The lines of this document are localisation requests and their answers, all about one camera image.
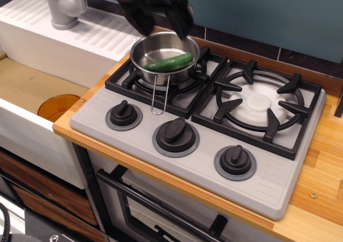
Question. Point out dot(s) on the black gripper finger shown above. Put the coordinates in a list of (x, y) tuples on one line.
[(136, 13), (181, 20)]

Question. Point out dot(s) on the stainless steel pan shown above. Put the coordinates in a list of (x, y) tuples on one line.
[(160, 46)]

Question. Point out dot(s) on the green pickle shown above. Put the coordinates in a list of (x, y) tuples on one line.
[(170, 64)]

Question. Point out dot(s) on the black left stove knob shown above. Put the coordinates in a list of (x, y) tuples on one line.
[(124, 116)]

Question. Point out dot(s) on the black stove knob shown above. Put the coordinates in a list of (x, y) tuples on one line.
[(176, 138), (124, 116), (235, 163)]

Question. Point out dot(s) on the black middle stove knob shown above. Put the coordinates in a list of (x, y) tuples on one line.
[(176, 138)]

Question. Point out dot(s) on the black right stove knob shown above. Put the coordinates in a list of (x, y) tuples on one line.
[(235, 163)]

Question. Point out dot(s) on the grey toy stove top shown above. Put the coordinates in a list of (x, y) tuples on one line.
[(267, 192)]

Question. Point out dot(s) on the grey toy faucet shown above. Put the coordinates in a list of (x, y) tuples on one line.
[(65, 13)]

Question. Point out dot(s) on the black left burner grate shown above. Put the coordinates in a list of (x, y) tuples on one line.
[(177, 93)]

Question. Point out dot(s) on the black burner grate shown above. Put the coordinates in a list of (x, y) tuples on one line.
[(304, 101), (177, 93)]

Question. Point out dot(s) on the white toy sink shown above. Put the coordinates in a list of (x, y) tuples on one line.
[(39, 62)]

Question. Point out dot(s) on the black right burner grate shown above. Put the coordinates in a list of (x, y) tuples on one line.
[(304, 101)]

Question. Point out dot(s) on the orange sink drain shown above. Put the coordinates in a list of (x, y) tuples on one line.
[(53, 108)]

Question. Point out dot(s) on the wooden drawer front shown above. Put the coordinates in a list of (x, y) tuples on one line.
[(50, 197)]

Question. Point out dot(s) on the white oven door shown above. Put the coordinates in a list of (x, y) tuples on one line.
[(150, 211)]

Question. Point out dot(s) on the black oven door handle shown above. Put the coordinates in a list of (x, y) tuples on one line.
[(114, 180)]

